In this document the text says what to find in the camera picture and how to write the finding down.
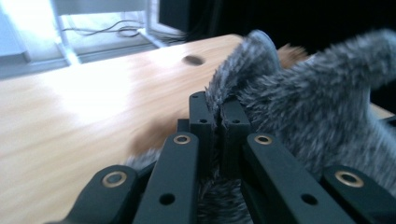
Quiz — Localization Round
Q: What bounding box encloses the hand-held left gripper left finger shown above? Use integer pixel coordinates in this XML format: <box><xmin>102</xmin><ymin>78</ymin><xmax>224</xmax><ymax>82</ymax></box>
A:
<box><xmin>177</xmin><ymin>91</ymin><xmax>216</xmax><ymax>179</ymax></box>

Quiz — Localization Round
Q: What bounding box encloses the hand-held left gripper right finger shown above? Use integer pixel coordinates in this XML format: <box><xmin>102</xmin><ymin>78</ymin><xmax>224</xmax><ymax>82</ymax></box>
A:
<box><xmin>219</xmin><ymin>99</ymin><xmax>252</xmax><ymax>180</ymax></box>

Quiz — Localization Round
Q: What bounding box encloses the grey fuzzy cloth garment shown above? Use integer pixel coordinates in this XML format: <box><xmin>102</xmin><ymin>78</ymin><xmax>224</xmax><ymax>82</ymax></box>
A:
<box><xmin>124</xmin><ymin>28</ymin><xmax>396</xmax><ymax>224</ymax></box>

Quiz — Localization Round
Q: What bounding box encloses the brown teddy bear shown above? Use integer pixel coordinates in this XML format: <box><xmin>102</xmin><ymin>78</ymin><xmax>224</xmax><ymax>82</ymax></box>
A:
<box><xmin>276</xmin><ymin>42</ymin><xmax>311</xmax><ymax>68</ymax></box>

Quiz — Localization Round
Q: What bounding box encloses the black computer tower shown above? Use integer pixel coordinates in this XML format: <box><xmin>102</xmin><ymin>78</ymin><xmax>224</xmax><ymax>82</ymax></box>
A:
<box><xmin>158</xmin><ymin>0</ymin><xmax>191</xmax><ymax>33</ymax></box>

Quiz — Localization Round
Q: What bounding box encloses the bundle of black cables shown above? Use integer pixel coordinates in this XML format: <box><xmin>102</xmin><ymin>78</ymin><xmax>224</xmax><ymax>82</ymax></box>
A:
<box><xmin>61</xmin><ymin>19</ymin><xmax>188</xmax><ymax>43</ymax></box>

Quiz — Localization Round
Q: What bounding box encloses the white desk frame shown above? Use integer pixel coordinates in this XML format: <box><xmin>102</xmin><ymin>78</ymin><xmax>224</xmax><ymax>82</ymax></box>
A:
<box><xmin>0</xmin><ymin>0</ymin><xmax>190</xmax><ymax>80</ymax></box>

